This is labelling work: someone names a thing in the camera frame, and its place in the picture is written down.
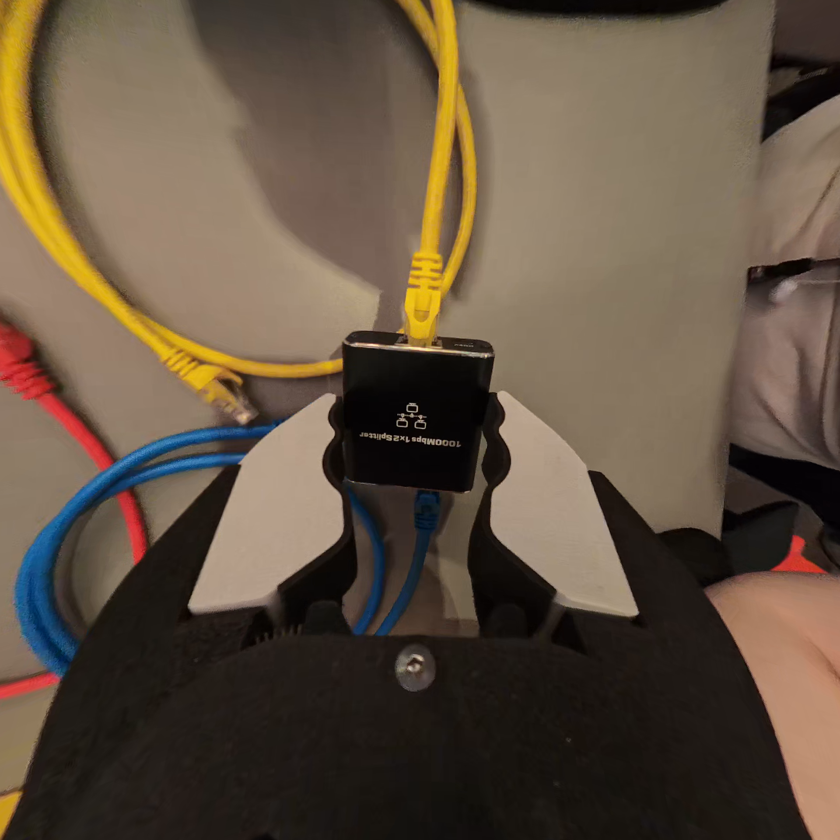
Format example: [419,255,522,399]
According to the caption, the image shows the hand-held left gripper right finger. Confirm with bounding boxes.
[469,390,641,621]

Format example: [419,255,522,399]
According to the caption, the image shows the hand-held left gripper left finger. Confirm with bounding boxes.
[187,394,358,618]

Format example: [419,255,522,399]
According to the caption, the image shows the blue ethernet cable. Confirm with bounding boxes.
[14,420,442,677]

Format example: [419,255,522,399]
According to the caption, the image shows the black ethernet splitter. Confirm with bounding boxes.
[341,330,496,494]

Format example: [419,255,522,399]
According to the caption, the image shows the yellow ethernet cable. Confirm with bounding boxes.
[0,0,479,427]

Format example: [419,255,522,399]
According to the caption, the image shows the red ethernet cable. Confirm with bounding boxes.
[0,322,148,702]

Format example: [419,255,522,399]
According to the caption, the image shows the orange red object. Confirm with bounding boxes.
[786,535,829,576]

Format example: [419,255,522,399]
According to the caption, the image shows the person's leg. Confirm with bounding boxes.
[705,571,840,840]

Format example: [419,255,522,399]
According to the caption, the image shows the grey shorts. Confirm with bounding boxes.
[728,95,840,470]

